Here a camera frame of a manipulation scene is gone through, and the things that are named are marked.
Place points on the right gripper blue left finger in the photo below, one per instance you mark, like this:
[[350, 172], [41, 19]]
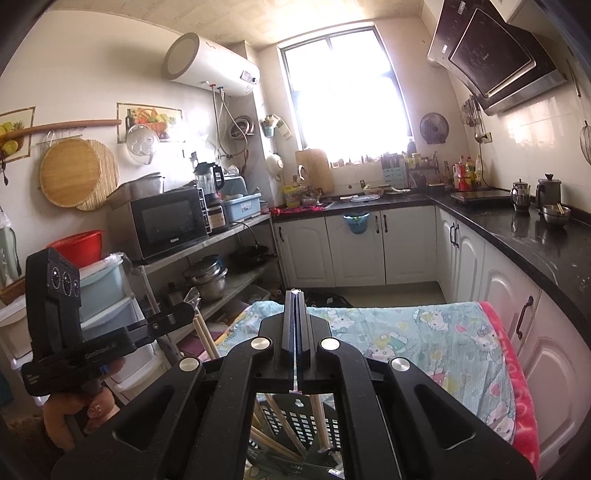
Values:
[[288, 342]]

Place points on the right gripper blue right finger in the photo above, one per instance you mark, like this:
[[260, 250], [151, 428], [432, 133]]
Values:
[[302, 344]]

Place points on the person's left hand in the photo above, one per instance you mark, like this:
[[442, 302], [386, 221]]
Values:
[[99, 409]]

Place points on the black frying pan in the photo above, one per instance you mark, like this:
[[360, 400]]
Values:
[[251, 257]]

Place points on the pale blue drawer unit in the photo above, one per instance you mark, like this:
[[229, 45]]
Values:
[[108, 303]]

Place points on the stacked steel pots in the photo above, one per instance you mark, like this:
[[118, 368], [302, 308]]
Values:
[[209, 277]]

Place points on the green plastic utensil basket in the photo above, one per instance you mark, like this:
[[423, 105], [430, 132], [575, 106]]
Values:
[[294, 436]]

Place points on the blue hanging bin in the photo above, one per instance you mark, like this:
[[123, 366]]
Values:
[[357, 223]]

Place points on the blue plastic box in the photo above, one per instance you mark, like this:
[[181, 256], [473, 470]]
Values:
[[245, 207]]

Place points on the red plastic basin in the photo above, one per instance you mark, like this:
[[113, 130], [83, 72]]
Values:
[[81, 249]]

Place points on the black blender jug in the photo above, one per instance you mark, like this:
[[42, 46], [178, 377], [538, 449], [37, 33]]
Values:
[[210, 179]]

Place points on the black microwave oven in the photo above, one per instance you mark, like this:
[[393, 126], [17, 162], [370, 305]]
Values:
[[152, 227]]

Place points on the cartoon print tablecloth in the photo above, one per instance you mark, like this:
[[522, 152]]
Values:
[[423, 392]]

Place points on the round bamboo cutting board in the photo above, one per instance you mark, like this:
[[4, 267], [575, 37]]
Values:
[[69, 172]]

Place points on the glass french press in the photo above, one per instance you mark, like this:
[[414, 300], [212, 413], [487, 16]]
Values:
[[520, 196]]

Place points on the white water heater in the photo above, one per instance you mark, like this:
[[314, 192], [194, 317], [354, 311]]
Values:
[[198, 62]]

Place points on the steel bowl on counter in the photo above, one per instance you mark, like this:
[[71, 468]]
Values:
[[557, 214]]

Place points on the steel kettle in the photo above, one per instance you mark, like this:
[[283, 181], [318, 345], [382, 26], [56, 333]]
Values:
[[548, 191]]

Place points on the black range hood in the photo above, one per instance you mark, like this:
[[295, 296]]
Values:
[[502, 65]]

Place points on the metal mesh strainer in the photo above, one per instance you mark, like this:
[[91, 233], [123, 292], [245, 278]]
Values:
[[585, 141]]

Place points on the small wall fan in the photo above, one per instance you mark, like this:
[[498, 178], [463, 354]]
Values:
[[434, 128]]

